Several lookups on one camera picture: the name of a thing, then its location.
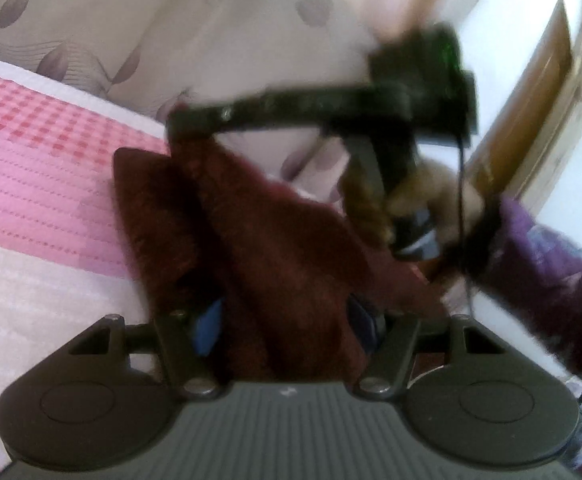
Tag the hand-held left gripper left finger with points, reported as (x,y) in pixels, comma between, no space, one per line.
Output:
(205,330)

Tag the leaf print beige curtain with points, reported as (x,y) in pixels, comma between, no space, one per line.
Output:
(171,30)

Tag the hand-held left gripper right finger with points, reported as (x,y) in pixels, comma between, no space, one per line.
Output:
(366,325)

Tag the pink and white bed cover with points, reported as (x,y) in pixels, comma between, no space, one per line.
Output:
(36,170)

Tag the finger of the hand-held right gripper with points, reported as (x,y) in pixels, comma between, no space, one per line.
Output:
(281,107)

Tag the person's purple sleeved right forearm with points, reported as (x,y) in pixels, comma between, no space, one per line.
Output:
(551,280)

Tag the brown wooden door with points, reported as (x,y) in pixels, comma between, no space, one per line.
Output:
(531,105)

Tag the maroon fleece pants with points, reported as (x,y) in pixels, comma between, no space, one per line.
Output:
(271,260)

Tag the person's right hand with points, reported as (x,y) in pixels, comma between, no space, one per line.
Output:
(448,195)

